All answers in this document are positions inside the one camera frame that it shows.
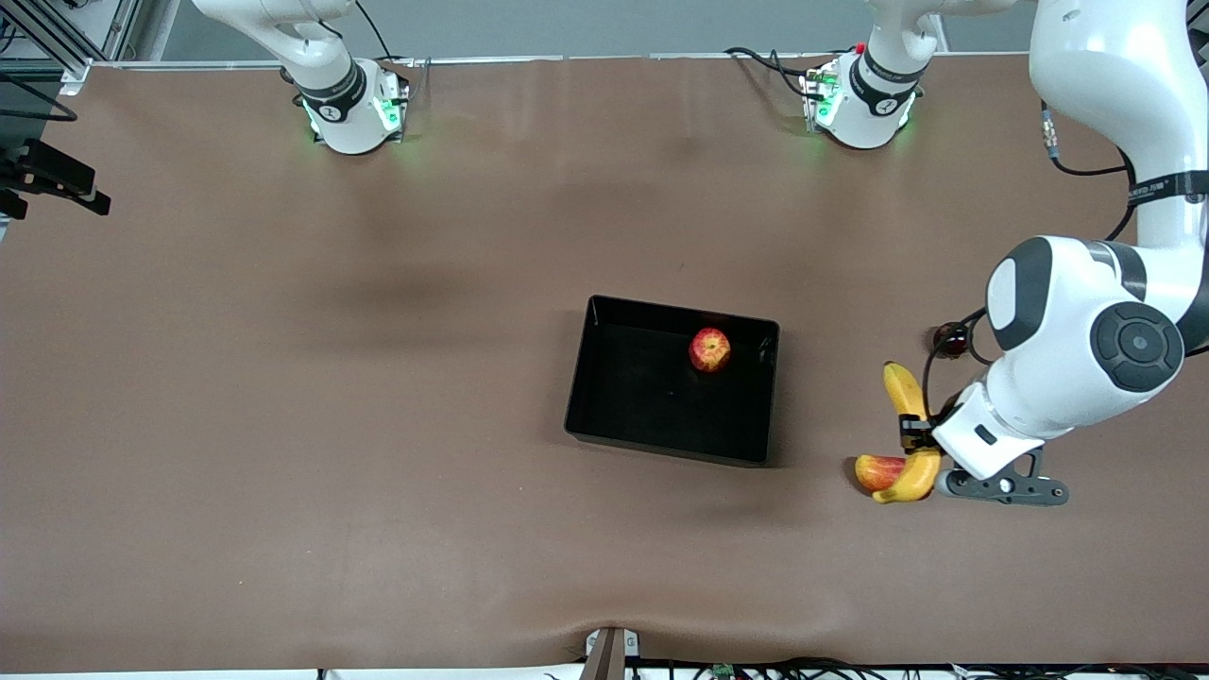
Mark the yellow banana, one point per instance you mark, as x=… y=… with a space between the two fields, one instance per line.
x=905 y=387

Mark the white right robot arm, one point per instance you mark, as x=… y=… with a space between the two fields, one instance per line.
x=348 y=130

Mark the red yellow mango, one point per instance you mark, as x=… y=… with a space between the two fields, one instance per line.
x=874 y=469

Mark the dark purple plum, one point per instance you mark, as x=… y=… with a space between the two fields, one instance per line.
x=949 y=340

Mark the aluminium frame profile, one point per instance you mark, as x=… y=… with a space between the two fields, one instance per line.
x=38 y=28

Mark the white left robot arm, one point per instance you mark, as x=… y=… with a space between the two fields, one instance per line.
x=1086 y=57

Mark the red yellow apple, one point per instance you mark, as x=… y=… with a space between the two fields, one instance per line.
x=709 y=349

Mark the black plastic box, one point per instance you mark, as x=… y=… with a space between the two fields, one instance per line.
x=652 y=406

